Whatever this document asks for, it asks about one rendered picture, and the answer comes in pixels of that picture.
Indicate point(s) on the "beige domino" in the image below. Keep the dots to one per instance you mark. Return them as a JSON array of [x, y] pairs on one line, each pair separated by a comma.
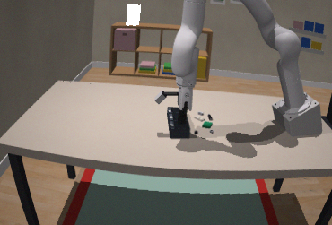
[[199, 118]]

